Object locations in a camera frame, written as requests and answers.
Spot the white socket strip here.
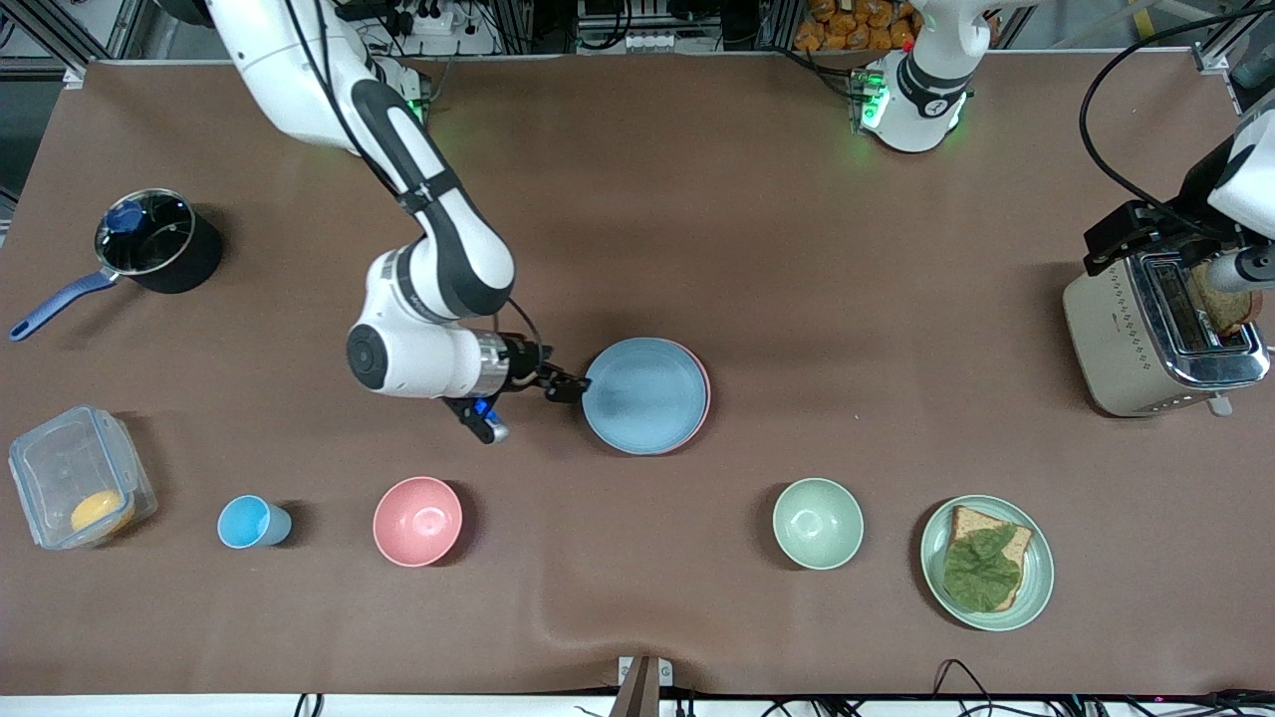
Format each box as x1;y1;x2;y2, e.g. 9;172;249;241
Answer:
577;30;670;54

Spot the toast slice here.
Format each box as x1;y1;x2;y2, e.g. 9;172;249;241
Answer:
1190;264;1264;340

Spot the looped black cable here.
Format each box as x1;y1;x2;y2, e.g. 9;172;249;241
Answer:
932;658;999;717

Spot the yellow orange food piece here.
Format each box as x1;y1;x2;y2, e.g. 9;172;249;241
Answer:
70;490;135;537

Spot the brown bread slice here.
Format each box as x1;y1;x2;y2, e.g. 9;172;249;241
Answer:
943;505;1035;611

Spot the white power strip with plugs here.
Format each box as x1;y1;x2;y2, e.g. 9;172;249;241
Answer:
383;0;459;37

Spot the metal table clamp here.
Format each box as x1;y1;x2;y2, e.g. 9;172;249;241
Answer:
610;654;674;717

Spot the green plate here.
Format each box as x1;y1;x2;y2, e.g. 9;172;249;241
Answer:
919;495;1055;632

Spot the pink bowl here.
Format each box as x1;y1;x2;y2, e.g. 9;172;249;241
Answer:
373;476;464;569

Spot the bag of orange snacks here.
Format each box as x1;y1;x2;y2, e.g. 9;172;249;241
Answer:
793;0;918;52

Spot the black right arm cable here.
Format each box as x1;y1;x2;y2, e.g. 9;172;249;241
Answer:
283;0;545;352

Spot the black pot with blue handle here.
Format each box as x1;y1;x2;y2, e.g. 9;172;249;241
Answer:
8;187;225;344

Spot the clear plastic container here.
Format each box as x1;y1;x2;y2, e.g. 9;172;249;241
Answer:
8;404;158;551

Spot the green lit controller board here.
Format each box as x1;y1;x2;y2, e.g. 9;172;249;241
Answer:
847;68;890;132

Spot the blue cup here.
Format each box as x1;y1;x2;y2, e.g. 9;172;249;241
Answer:
217;495;293;550

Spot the green bowl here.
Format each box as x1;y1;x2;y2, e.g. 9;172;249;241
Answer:
772;478;865;571

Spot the blue plate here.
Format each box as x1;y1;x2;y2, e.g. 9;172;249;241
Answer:
582;338;708;456

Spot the green lettuce leaf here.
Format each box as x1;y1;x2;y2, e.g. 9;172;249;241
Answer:
942;526;1024;613

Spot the beige chrome toaster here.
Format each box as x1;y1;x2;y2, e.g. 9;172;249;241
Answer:
1063;249;1272;419

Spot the pink plate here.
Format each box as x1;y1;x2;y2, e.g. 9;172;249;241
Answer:
675;342;713;449

